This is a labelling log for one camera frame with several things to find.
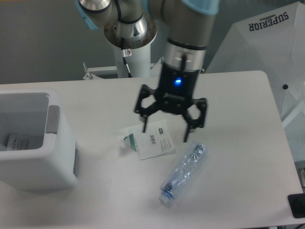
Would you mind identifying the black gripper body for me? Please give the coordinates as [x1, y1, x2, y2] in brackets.
[154, 63, 200, 115]

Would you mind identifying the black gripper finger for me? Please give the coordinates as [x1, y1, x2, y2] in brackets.
[183, 97, 208, 144]
[134, 84, 159, 133]

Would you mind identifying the white push-lid trash can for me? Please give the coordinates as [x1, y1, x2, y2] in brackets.
[0, 88, 78, 190]

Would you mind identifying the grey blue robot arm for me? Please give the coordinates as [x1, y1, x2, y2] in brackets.
[75, 0, 220, 133]

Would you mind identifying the white packet inside trash can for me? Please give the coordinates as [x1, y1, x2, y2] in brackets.
[6, 133, 44, 151]

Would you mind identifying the white torn paper packet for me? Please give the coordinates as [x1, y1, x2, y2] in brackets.
[118, 119, 175, 160]

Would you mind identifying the clear crushed plastic bottle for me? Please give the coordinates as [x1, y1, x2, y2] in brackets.
[159, 141, 208, 206]

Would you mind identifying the white superior umbrella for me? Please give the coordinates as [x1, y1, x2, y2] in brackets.
[206, 2, 305, 162]

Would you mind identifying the black device at table edge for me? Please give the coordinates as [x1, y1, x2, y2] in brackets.
[287, 193, 305, 219]

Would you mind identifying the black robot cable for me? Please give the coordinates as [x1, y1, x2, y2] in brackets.
[120, 37, 133, 78]

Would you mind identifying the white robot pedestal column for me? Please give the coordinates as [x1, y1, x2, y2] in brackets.
[104, 13, 157, 78]

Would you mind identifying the white metal base frame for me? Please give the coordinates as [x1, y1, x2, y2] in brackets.
[82, 56, 205, 81]

